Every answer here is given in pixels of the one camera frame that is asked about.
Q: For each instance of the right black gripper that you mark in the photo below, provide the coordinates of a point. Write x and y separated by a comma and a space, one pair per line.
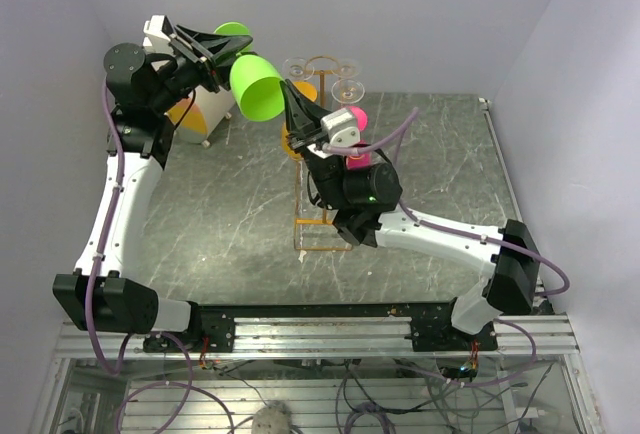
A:
304, 119

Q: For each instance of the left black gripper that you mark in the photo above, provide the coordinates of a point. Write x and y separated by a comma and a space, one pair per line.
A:
209, 49

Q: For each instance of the orange plastic goblet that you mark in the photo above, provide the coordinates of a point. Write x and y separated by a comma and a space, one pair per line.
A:
297, 108

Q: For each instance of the clear flute wine glass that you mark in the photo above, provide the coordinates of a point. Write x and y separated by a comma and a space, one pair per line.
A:
347, 91

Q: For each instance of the clear glass tumbler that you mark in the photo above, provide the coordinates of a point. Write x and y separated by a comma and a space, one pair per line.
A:
297, 69

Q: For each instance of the green plastic goblet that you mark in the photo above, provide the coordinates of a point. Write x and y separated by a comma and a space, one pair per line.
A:
254, 83

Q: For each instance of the clear round wine glass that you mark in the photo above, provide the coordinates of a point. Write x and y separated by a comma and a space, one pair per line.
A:
348, 68

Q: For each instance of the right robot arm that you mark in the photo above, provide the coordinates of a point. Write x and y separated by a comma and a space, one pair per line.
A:
360, 184

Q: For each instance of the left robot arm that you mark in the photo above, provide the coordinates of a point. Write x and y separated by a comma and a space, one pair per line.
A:
146, 81

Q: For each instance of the cream round drawer box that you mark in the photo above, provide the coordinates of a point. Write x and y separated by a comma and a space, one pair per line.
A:
196, 117

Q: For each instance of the grey fuzzy ball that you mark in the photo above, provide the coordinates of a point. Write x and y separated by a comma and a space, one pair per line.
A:
274, 418

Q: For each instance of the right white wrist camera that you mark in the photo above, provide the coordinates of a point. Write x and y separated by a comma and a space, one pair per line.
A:
343, 132

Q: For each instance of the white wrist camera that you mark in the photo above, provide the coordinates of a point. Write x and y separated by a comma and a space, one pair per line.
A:
158, 33
343, 132

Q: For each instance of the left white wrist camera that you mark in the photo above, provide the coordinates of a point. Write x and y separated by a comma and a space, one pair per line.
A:
158, 33

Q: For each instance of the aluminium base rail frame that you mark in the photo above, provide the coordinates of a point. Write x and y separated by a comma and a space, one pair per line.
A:
403, 333

